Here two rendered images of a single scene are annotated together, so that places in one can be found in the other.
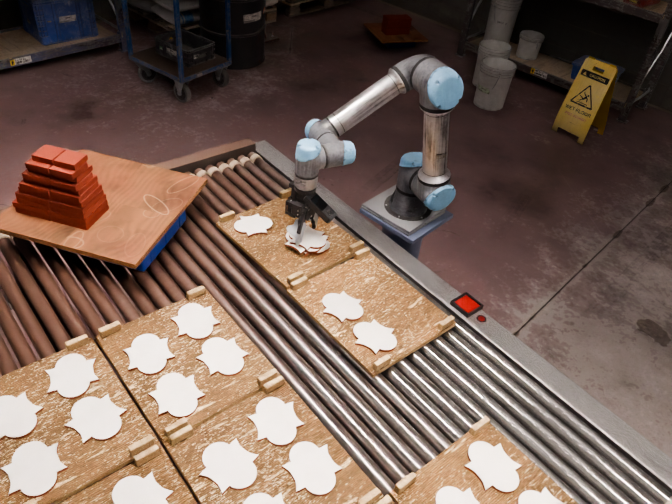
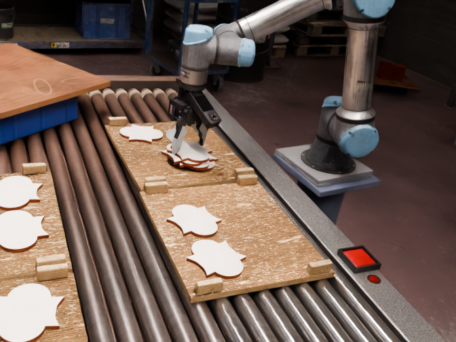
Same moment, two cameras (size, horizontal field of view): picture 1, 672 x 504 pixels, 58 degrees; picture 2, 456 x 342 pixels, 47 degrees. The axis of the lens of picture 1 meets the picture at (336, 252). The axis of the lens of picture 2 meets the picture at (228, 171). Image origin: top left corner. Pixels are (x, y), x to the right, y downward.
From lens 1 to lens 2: 0.79 m
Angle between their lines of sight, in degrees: 18
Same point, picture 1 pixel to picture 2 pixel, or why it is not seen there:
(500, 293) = (443, 319)
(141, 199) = (31, 81)
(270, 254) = (142, 159)
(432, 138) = (353, 59)
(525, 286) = not seen: outside the picture
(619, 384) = not seen: outside the picture
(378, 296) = (245, 222)
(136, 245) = not seen: outside the picture
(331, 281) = (196, 196)
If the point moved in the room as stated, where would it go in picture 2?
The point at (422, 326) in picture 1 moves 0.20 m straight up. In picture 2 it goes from (286, 264) to (305, 189)
